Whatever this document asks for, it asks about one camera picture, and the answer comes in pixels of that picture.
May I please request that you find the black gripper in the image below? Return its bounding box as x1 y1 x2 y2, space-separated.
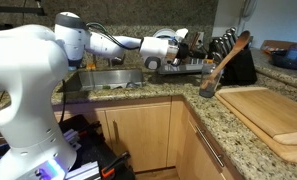
176 43 205 59

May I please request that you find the wooden spoon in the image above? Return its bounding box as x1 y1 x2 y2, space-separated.
210 30 250 80

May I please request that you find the clear glass cup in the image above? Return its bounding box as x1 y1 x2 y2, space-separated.
199 64 223 98

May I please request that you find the grey dish rack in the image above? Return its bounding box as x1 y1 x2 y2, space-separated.
158 58 205 75

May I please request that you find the white plate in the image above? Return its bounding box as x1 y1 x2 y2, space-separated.
153 28 176 38

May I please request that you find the black knife block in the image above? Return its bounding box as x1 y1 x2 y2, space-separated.
217 30 257 85

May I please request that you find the orange sponge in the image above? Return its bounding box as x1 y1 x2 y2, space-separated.
86 64 96 70

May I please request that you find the dark blue bowl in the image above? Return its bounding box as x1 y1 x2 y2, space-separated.
270 50 297 70

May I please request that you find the stainless steel sink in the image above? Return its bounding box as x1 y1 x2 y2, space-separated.
58 69 144 92

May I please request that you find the large wooden cutting board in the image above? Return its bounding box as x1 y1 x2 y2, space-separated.
215 91 297 163

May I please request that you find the small wooden cutting board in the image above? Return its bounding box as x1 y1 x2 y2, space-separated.
217 87 297 145

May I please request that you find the black orange clamp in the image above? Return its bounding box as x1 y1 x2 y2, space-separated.
101 151 131 178

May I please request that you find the steel drawer handle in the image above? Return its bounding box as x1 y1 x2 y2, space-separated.
195 125 225 167

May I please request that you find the steel cabinet door handle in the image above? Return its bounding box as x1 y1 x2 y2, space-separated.
113 120 120 145

